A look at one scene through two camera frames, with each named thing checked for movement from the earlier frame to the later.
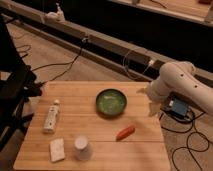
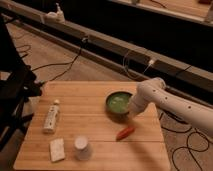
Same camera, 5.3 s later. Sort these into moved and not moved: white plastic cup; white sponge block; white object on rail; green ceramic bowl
Moved: green ceramic bowl
Not moved: white plastic cup; white sponge block; white object on rail
